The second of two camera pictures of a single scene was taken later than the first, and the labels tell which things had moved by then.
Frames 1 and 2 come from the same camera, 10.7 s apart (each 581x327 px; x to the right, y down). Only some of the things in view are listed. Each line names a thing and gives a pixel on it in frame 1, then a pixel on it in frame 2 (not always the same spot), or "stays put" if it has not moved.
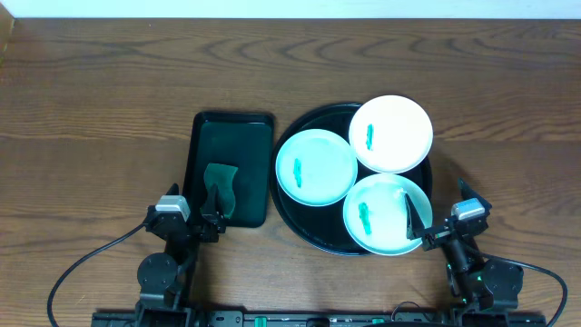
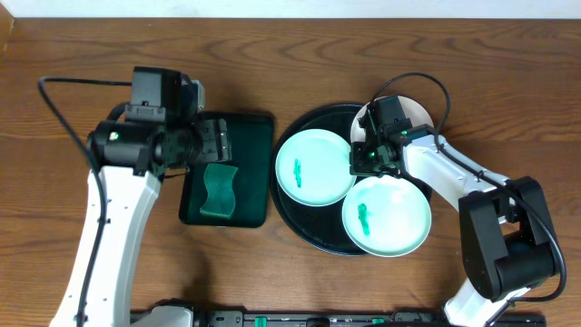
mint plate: [375, 215] stays put
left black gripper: [190, 227] to [205, 141]
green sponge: [222, 176] stays put
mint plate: [317, 167] stays put
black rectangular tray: [243, 140] stays put
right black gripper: [435, 234] to [358, 164]
